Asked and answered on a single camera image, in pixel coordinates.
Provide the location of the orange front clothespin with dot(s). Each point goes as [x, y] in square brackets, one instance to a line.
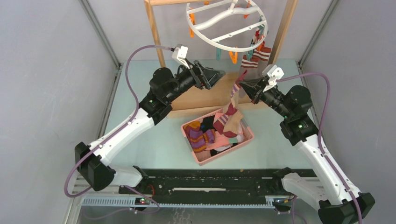
[233, 56]

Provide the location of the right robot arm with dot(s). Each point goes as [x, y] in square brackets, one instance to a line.
[339, 201]

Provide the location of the teal left clothespin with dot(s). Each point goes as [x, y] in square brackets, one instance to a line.
[218, 54]

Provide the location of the purple striped sock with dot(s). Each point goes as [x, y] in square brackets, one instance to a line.
[197, 137]

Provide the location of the orange cuffed grey sock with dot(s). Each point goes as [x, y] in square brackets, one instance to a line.
[263, 55]

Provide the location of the pink plastic basket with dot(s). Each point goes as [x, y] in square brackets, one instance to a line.
[207, 156]

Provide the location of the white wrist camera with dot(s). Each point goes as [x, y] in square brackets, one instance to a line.
[179, 54]
[273, 73]

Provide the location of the pink mint sock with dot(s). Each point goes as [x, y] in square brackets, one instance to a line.
[222, 142]

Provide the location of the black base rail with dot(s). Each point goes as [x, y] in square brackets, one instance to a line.
[211, 186]

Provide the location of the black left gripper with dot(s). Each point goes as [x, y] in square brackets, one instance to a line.
[205, 78]

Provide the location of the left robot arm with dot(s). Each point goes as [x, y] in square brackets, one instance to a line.
[93, 160]

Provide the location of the wooden hanger stand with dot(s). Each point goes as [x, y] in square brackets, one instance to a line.
[194, 101]

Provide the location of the orange clothespin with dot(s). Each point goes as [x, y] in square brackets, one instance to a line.
[233, 56]
[192, 20]

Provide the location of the white round clip hanger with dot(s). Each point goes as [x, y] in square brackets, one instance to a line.
[241, 31]

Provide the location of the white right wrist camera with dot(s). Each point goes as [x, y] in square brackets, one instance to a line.
[273, 73]

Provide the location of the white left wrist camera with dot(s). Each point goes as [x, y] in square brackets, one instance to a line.
[179, 54]

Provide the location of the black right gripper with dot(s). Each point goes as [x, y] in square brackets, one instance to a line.
[256, 94]

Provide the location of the beige red striped sock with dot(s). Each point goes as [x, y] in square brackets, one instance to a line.
[234, 96]

